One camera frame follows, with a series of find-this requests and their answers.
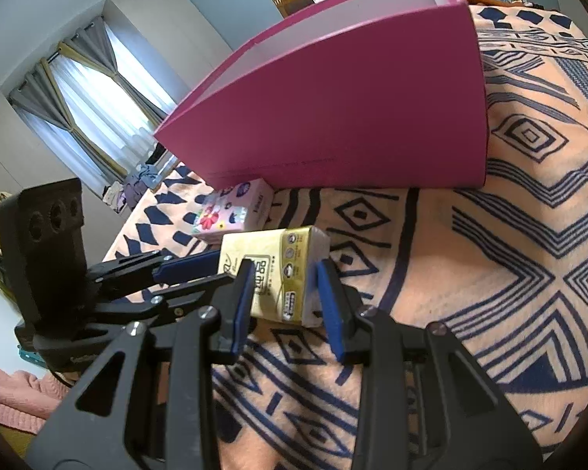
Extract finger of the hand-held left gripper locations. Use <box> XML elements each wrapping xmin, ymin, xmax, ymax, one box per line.
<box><xmin>85</xmin><ymin>249</ymin><xmax>221</xmax><ymax>287</ymax></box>
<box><xmin>94</xmin><ymin>273</ymin><xmax>237</xmax><ymax>322</ymax></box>

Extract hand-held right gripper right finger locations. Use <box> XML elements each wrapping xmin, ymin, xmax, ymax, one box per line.
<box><xmin>315</xmin><ymin>258</ymin><xmax>544</xmax><ymax>470</ymax></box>

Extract orange and navy patterned blanket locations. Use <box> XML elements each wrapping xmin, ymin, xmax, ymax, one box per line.
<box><xmin>100</xmin><ymin>4</ymin><xmax>588</xmax><ymax>470</ymax></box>

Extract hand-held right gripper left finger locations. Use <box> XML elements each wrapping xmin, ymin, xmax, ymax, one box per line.
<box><xmin>24</xmin><ymin>257</ymin><xmax>258</xmax><ymax>470</ymax></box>

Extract floral tissue pack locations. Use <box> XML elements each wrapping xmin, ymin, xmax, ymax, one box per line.
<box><xmin>191</xmin><ymin>179</ymin><xmax>275</xmax><ymax>246</ymax></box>

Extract person's left forearm pink sleeve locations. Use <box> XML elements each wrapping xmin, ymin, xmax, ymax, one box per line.
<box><xmin>0</xmin><ymin>355</ymin><xmax>72</xmax><ymax>434</ymax></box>

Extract teal object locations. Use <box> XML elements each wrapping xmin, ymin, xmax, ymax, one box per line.
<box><xmin>15</xmin><ymin>343</ymin><xmax>46</xmax><ymax>366</ymax></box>

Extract pink cardboard box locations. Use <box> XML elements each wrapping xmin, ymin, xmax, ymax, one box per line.
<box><xmin>153</xmin><ymin>0</ymin><xmax>489</xmax><ymax>192</ymax></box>

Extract pile of clothes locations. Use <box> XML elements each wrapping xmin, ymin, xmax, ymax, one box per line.
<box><xmin>102</xmin><ymin>144</ymin><xmax>178</xmax><ymax>213</ymax></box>

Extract yellow tissue pack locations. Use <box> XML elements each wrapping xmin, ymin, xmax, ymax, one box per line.
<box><xmin>217</xmin><ymin>225</ymin><xmax>332</xmax><ymax>329</ymax></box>

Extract grey and white curtains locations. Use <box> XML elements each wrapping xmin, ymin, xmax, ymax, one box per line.
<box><xmin>7</xmin><ymin>14</ymin><xmax>180</xmax><ymax>201</ymax></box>

